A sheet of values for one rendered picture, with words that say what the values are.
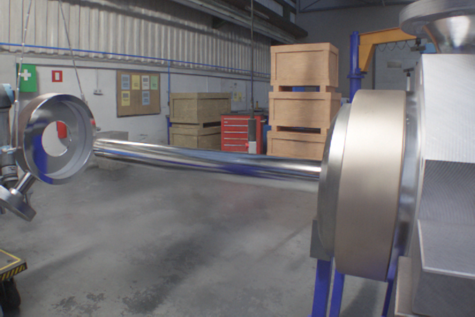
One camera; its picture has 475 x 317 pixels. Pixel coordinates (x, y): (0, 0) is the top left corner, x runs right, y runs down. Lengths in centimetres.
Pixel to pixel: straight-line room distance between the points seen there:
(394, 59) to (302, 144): 962
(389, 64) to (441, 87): 1344
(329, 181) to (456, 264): 25
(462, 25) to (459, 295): 41
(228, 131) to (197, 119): 59
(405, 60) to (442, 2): 1338
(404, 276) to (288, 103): 463
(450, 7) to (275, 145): 466
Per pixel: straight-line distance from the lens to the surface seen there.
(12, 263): 214
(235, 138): 543
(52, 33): 575
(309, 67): 487
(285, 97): 493
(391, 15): 1423
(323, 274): 118
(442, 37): 60
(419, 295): 31
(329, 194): 50
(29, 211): 122
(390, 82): 1384
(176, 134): 577
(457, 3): 53
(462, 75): 50
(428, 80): 48
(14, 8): 561
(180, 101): 566
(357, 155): 47
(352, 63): 812
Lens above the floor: 125
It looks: 8 degrees down
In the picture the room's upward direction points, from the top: straight up
